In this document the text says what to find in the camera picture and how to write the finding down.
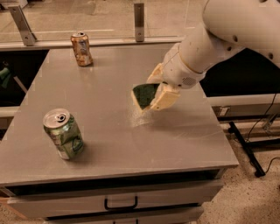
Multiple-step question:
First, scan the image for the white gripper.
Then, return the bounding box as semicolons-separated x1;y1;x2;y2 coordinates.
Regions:
146;43;207;111

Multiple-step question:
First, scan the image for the green and yellow sponge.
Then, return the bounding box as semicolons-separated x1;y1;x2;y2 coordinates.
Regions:
131;83;159;113

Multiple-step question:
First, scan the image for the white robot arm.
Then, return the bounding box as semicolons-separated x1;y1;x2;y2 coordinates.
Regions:
147;0;280;110

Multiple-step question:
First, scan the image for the orange white soda can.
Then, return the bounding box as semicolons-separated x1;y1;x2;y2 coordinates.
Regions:
71;32;94;67

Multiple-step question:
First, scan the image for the crushed green soda can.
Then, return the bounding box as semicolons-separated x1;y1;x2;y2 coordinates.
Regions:
43;108;84;160

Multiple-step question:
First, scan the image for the grey drawer cabinet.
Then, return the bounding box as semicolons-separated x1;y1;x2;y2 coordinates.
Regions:
0;44;238;224

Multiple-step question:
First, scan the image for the black metal floor stand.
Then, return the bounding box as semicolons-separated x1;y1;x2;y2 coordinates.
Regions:
228;122;280;178

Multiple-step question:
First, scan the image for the horizontal metal railing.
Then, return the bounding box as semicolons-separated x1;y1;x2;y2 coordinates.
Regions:
0;35;187;53

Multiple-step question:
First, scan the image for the middle metal rail bracket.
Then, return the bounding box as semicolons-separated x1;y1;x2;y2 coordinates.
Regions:
134;3;144;42

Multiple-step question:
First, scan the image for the metal rail bracket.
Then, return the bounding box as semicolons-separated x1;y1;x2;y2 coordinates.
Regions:
134;3;144;42
8;5;37;46

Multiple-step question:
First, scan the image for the black floor cable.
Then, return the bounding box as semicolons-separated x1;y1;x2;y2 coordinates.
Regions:
246;93;280;173

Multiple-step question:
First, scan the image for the upper drawer black handle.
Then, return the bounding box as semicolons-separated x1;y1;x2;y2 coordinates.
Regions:
103;196;138;211

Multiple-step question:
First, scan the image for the left metal rail bracket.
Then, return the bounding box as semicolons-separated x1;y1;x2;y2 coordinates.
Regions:
8;5;37;46

